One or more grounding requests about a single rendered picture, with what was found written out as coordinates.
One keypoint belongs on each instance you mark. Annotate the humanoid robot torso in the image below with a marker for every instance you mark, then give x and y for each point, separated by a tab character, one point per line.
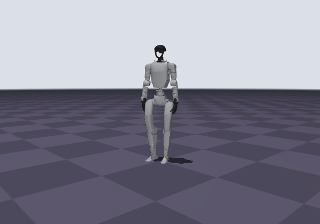
160	78

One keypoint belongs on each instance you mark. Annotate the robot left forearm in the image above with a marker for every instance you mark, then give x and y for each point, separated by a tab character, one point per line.
175	92

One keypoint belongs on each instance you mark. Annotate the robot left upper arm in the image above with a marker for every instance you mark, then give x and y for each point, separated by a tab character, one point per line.
173	73

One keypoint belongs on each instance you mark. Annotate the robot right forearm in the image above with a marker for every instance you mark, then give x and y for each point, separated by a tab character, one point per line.
144	92

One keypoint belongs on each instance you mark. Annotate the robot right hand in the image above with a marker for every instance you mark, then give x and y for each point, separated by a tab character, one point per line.
143	104

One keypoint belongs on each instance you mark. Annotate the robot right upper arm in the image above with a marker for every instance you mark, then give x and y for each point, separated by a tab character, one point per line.
147	75

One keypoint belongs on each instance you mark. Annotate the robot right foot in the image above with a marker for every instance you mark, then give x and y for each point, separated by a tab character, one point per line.
151	158

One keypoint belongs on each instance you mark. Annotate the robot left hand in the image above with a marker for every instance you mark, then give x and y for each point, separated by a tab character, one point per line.
174	106

